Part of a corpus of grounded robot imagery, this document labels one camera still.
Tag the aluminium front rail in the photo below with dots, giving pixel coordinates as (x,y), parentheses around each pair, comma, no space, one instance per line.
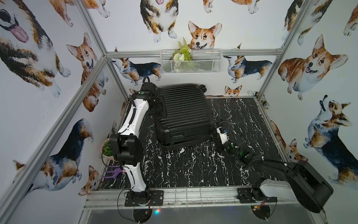
(172,198)

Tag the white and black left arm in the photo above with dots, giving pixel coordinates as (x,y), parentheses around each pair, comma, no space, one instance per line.
(125,145)

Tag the green fern with white flower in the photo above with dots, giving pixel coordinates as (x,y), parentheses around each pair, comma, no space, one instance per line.
(182,54)

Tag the purple pink garden fork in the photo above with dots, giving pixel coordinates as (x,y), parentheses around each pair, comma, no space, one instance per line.
(112,172)

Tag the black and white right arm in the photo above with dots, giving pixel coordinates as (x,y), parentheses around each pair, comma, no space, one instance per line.
(298,182)

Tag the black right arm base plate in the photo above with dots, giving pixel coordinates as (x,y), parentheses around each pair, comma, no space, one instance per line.
(253,195)

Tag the black hard-shell suitcase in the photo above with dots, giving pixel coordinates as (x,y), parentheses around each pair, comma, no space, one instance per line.
(183,116)

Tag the potted green succulent plant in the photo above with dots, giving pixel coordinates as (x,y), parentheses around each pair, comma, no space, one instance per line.
(106,150)

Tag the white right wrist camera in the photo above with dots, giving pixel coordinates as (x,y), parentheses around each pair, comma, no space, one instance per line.
(222,135)

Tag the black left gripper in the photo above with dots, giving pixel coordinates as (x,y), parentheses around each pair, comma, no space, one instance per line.
(161,103)

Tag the white wire mesh basket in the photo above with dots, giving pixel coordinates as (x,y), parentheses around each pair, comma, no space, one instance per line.
(204,61)

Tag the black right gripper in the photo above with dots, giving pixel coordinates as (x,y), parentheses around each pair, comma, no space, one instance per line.
(230,140)

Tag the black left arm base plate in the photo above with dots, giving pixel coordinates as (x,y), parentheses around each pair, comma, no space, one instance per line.
(144,198)

